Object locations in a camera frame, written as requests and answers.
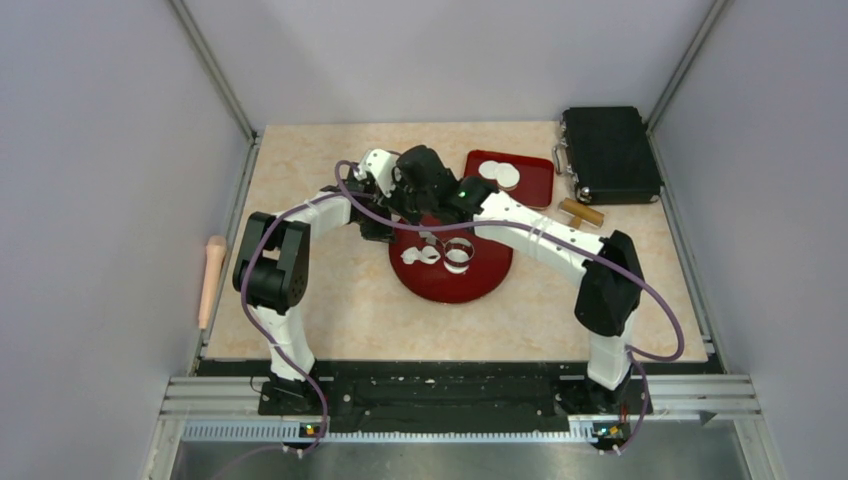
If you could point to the rectangular red tray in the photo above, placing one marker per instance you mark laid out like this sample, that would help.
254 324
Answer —
535 189

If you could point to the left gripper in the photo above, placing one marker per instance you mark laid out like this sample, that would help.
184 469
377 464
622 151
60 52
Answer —
384 233

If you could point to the round red tray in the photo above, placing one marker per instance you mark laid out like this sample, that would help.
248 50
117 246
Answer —
488 268

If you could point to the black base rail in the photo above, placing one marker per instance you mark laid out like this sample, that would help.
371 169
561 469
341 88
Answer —
407 397

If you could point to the white dough scrap strip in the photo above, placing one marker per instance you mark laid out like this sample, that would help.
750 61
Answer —
429 254

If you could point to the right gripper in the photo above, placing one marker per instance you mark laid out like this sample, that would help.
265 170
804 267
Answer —
400 182

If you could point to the wooden roller tool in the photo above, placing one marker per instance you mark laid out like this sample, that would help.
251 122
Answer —
580 213

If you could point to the beige wooden rolling pin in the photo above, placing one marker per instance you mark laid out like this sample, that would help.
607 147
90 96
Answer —
215 252

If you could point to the black case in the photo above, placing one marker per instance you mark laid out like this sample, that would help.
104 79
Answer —
608 156

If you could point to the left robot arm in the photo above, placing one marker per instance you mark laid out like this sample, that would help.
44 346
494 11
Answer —
272 274

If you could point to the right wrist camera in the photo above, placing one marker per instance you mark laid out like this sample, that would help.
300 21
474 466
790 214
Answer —
377 166

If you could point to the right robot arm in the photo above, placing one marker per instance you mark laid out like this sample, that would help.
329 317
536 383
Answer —
605 270

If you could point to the metal ring cutter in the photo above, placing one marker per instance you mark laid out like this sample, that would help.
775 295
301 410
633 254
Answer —
458 250

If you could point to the cut round white wrapper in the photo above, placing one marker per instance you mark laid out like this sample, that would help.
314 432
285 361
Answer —
455 268

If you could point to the left white wrapper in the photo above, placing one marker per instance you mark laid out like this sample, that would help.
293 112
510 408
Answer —
489 169

